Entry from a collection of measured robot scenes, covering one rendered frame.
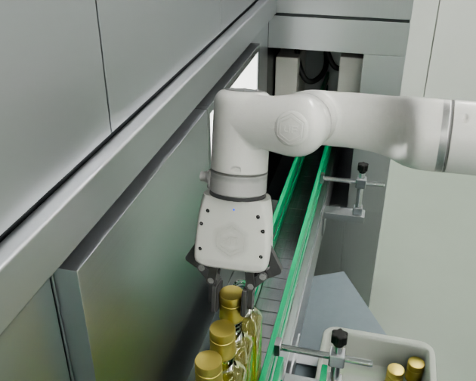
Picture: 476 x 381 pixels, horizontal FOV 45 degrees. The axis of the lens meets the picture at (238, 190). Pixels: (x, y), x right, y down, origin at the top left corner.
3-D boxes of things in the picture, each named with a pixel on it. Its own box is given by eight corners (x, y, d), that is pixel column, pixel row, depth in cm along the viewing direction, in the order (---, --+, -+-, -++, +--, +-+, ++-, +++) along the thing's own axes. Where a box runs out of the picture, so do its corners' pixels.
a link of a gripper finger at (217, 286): (196, 265, 78) (193, 310, 80) (218, 268, 78) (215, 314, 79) (202, 257, 81) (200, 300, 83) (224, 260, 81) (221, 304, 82)
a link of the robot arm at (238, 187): (193, 171, 73) (192, 193, 74) (261, 179, 71) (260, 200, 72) (208, 160, 80) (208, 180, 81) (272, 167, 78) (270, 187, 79)
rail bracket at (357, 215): (316, 225, 165) (323, 155, 154) (376, 233, 162) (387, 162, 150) (314, 234, 161) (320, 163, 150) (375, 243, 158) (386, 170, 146)
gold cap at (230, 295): (222, 306, 84) (222, 282, 81) (246, 310, 83) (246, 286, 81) (216, 323, 81) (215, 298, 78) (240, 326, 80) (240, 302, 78)
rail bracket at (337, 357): (275, 368, 106) (277, 316, 99) (368, 385, 102) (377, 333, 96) (272, 380, 103) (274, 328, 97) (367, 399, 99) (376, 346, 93)
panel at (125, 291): (246, 169, 153) (247, 42, 137) (258, 171, 153) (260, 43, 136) (91, 469, 78) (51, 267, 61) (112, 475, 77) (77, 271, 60)
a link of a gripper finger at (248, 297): (242, 272, 77) (239, 317, 79) (266, 275, 76) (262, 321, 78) (248, 263, 80) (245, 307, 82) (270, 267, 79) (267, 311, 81)
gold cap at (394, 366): (402, 379, 118) (405, 363, 116) (402, 392, 115) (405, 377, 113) (384, 376, 119) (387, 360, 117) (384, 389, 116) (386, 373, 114)
